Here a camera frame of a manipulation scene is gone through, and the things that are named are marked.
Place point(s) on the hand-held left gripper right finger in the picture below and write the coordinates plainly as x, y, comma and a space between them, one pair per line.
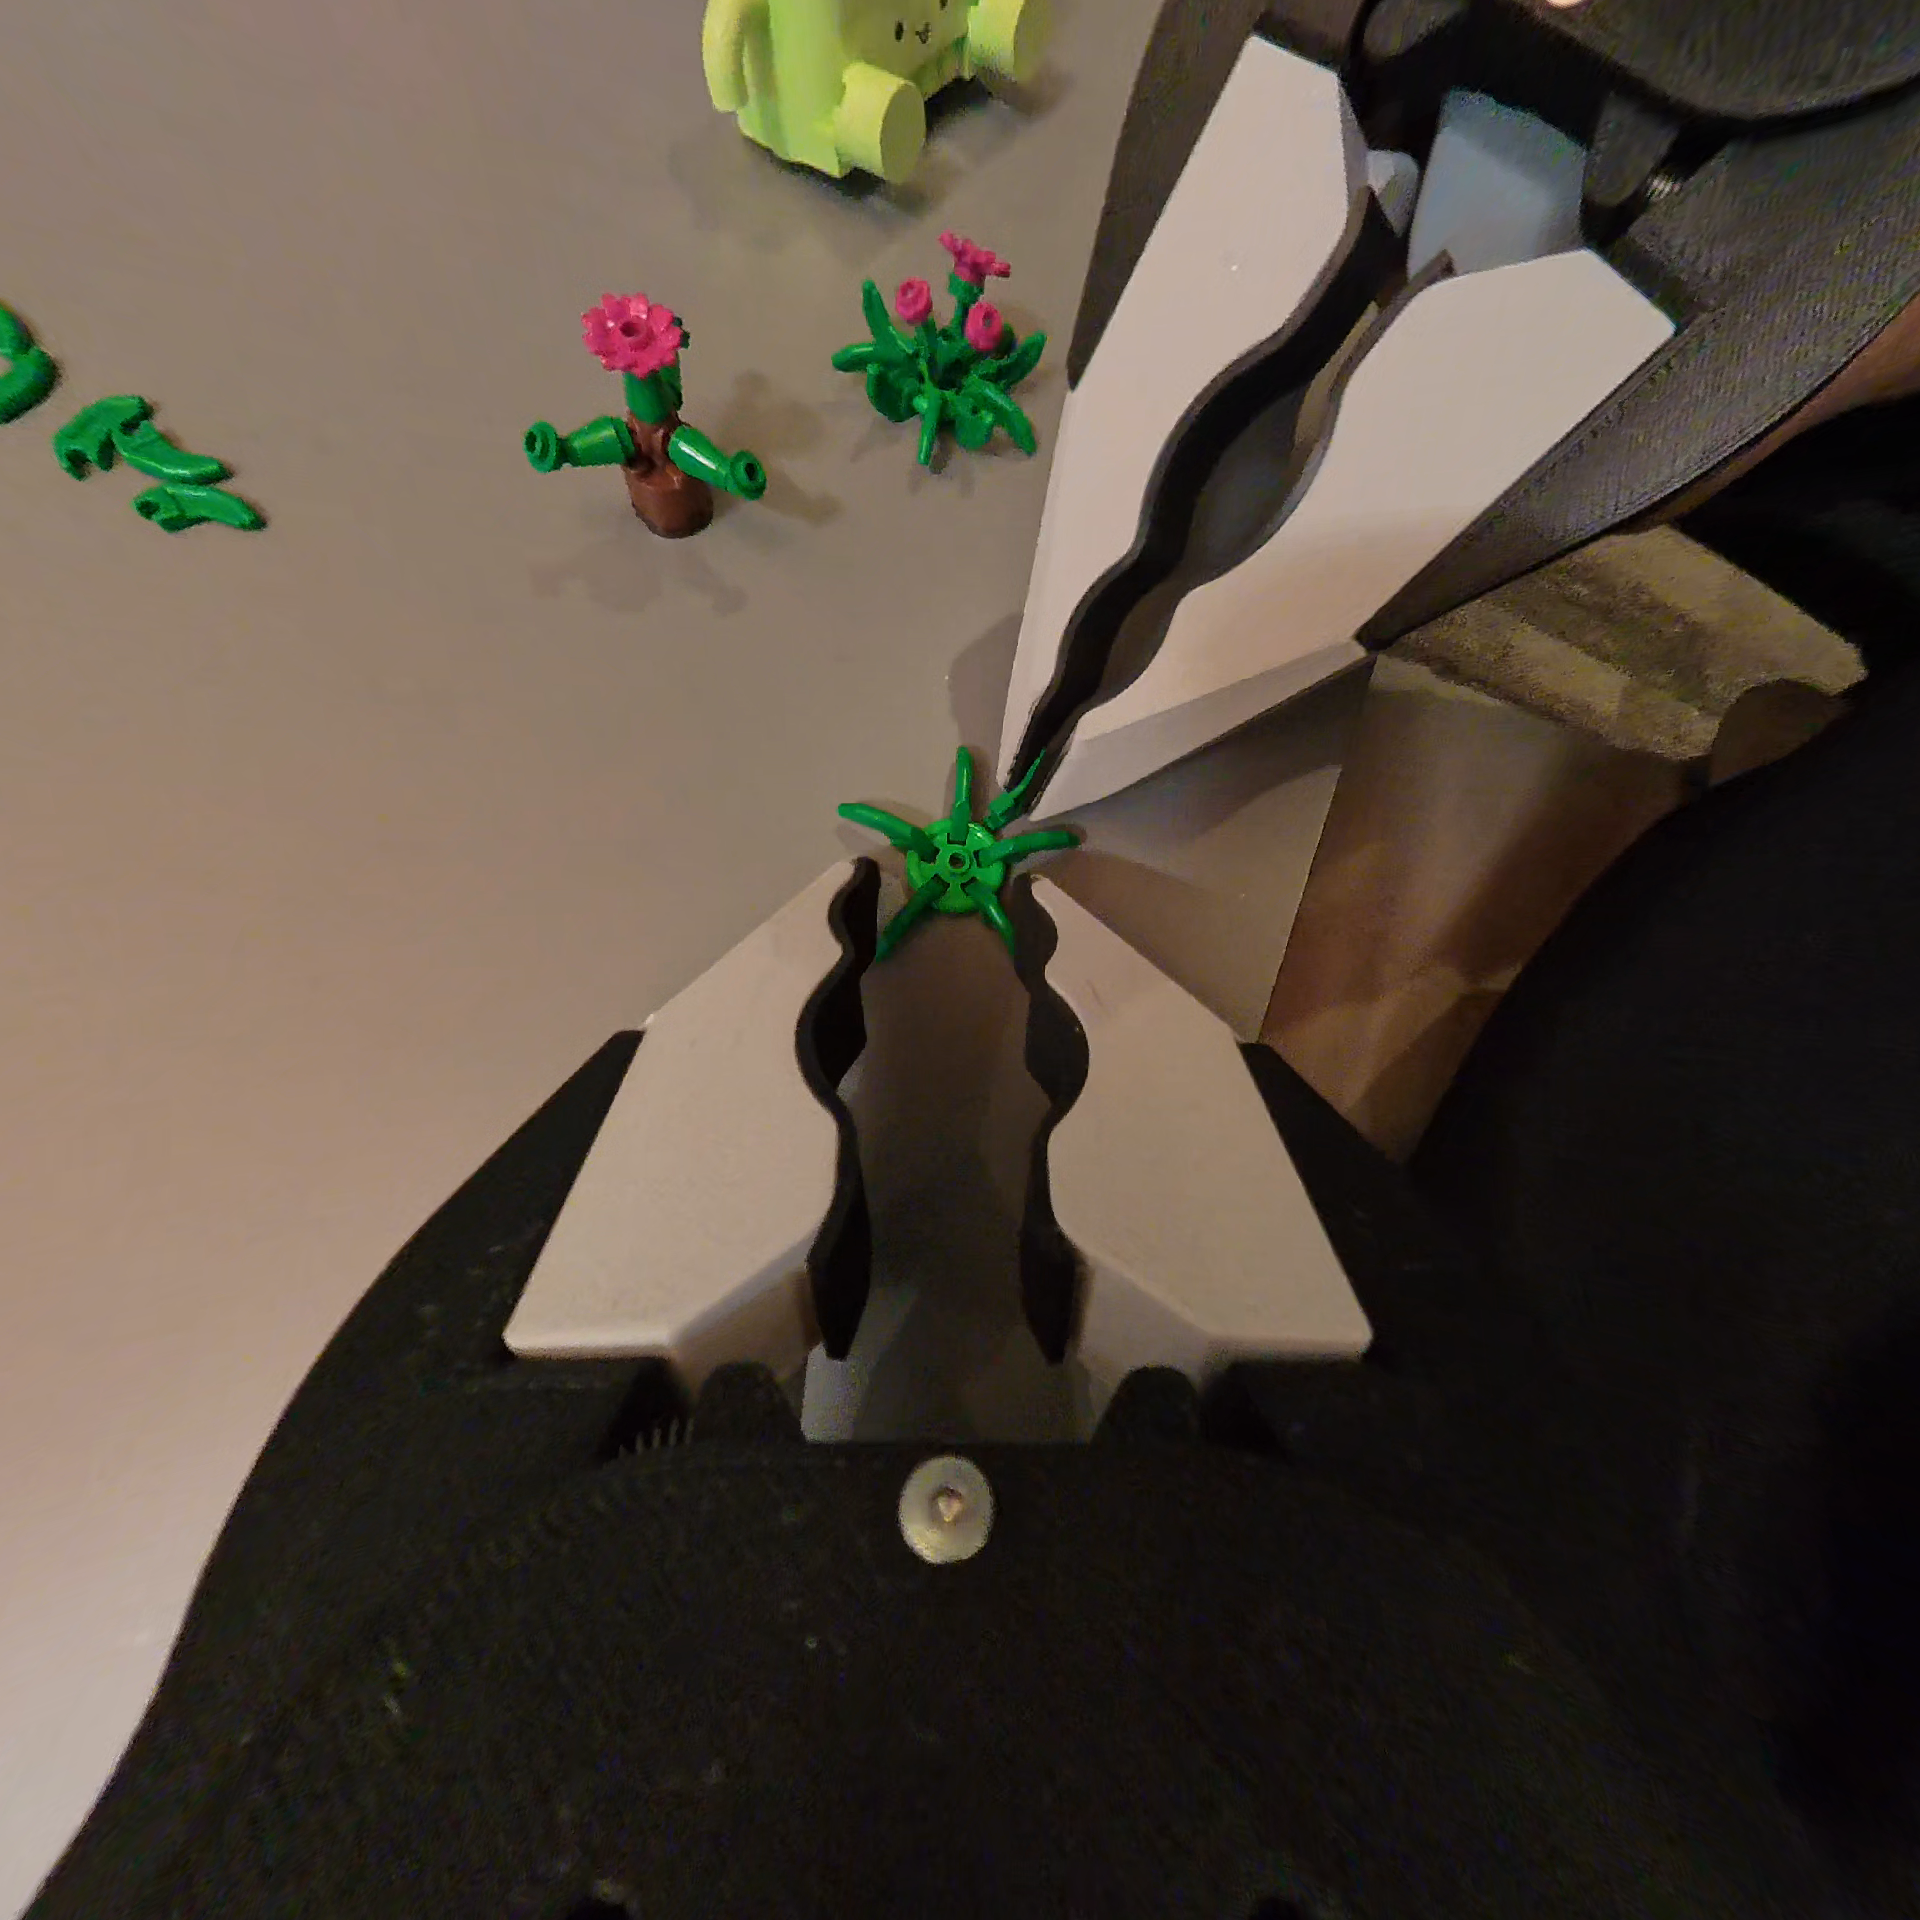
1200, 1214

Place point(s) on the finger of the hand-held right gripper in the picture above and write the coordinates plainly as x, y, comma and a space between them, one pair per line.
1200, 254
1470, 422

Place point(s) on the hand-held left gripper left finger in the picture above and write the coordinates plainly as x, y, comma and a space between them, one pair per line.
690, 1200

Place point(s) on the green spiky plant base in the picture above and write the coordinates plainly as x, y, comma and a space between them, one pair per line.
953, 862

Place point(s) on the small green curved leaf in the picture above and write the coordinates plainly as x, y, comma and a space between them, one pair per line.
1021, 782

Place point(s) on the person's right hand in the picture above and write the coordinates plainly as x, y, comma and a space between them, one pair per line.
1861, 398

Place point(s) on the green bush with pink flowers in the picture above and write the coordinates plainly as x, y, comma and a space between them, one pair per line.
938, 376

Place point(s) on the lime green brick pot figure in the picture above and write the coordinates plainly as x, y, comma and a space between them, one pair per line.
838, 77

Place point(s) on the pink flower on brown stem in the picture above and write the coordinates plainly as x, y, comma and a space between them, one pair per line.
667, 494

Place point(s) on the group of loose green leaves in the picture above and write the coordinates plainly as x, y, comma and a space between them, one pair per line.
202, 510

